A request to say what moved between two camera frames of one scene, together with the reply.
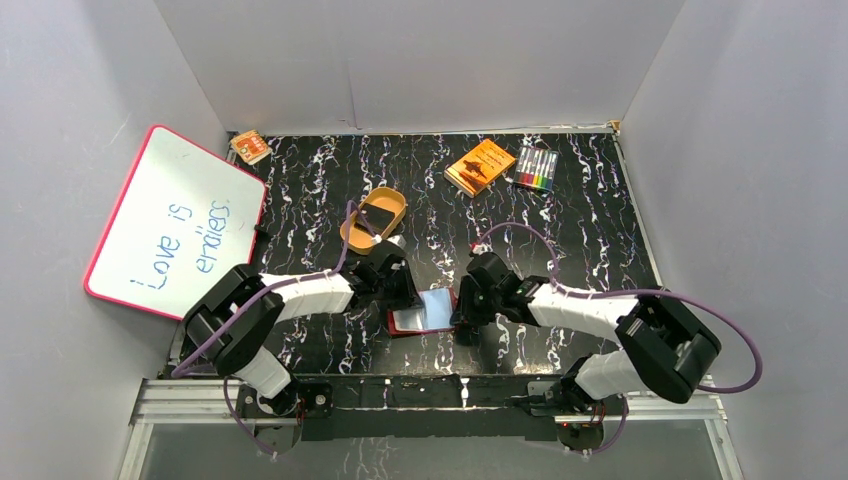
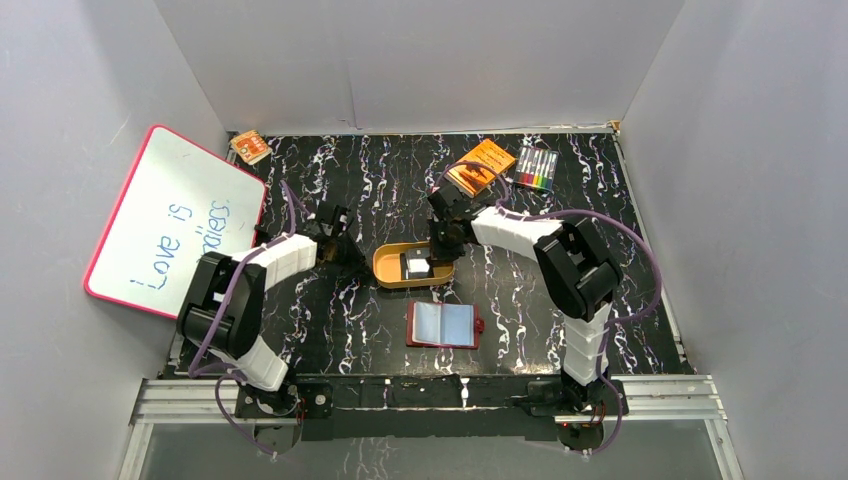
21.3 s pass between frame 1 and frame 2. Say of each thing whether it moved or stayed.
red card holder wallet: moved
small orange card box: stayed
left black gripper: moved
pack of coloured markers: stayed
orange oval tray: moved
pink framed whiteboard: stayed
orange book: stayed
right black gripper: moved
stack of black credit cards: moved
